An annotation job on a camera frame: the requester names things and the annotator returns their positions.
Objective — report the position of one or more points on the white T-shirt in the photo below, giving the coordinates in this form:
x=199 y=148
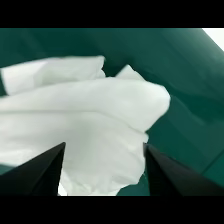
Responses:
x=90 y=120

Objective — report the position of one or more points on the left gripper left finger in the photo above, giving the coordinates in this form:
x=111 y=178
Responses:
x=36 y=176

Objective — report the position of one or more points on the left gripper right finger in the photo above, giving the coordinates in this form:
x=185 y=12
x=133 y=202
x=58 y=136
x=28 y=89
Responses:
x=170 y=178

